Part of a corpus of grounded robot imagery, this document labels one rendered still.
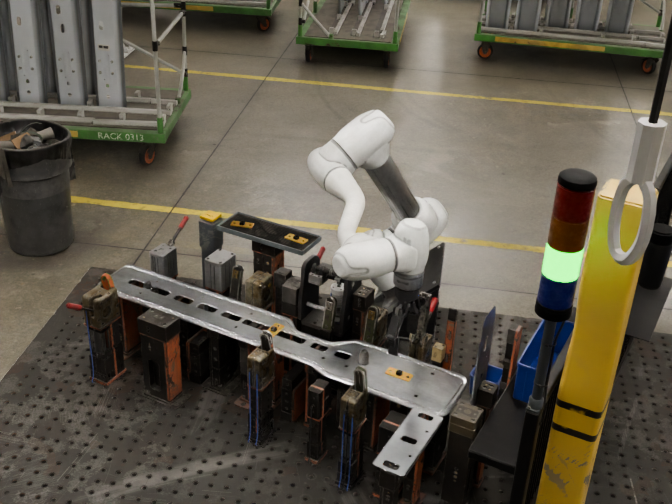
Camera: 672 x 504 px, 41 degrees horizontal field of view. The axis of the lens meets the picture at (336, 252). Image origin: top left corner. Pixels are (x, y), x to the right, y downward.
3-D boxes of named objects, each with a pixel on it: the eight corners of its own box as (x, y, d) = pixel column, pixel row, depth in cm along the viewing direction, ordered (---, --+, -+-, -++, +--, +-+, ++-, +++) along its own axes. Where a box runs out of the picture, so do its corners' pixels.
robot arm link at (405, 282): (388, 270, 263) (387, 287, 266) (417, 279, 259) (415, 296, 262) (401, 257, 270) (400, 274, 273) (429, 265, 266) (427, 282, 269)
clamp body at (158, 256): (149, 332, 351) (143, 252, 333) (167, 318, 359) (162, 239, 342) (169, 339, 347) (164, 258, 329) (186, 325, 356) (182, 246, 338)
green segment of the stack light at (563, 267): (537, 276, 168) (542, 247, 165) (547, 261, 173) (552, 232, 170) (572, 286, 165) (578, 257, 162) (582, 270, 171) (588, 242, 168)
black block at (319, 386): (297, 463, 290) (299, 391, 276) (314, 443, 299) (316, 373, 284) (319, 472, 287) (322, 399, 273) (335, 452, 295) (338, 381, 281)
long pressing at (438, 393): (87, 290, 322) (87, 287, 321) (128, 264, 339) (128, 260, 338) (444, 420, 267) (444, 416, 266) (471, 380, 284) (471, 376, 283)
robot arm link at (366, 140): (395, 240, 364) (435, 205, 365) (418, 264, 354) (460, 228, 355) (320, 132, 303) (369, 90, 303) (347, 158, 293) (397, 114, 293)
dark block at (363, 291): (347, 392, 323) (352, 293, 302) (355, 381, 328) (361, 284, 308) (359, 396, 321) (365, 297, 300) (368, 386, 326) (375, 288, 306)
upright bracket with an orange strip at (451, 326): (433, 430, 306) (448, 308, 282) (435, 428, 307) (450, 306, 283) (441, 433, 305) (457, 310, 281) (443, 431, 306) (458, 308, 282)
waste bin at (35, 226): (-19, 259, 530) (-39, 145, 494) (23, 219, 577) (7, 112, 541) (62, 269, 524) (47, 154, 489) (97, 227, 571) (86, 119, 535)
